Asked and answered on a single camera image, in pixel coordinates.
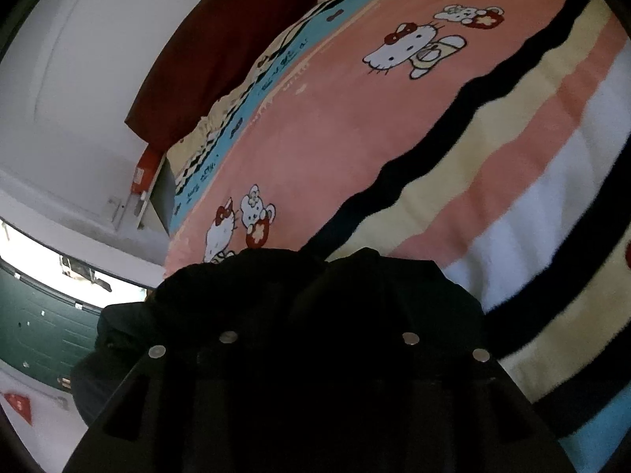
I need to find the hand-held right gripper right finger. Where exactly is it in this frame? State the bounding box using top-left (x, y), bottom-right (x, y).
top-left (393, 331), bottom-right (579, 473)

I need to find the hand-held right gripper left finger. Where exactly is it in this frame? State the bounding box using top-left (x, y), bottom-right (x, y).
top-left (62, 330), bottom-right (248, 473)

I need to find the striped cartoon printed blanket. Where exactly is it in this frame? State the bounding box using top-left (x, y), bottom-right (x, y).
top-left (162, 0), bottom-right (631, 473)

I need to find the grey bedside shelf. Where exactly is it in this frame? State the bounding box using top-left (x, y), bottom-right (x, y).
top-left (135, 158), bottom-right (179, 237)

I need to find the red diamond wall sticker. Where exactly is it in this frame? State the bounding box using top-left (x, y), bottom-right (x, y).
top-left (2, 391), bottom-right (33, 427)

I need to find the dark red headboard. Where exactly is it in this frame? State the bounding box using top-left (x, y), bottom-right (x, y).
top-left (123, 0), bottom-right (357, 152)

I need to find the green door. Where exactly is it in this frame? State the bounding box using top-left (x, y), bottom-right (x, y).
top-left (0, 261), bottom-right (108, 391)

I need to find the white wall socket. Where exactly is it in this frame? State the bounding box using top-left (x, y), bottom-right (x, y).
top-left (108, 197), bottom-right (127, 230)

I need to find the black hooded jacket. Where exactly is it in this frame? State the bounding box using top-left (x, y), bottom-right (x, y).
top-left (71, 246), bottom-right (500, 473)

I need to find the orange box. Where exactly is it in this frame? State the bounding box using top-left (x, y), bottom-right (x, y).
top-left (131, 150), bottom-right (164, 196)

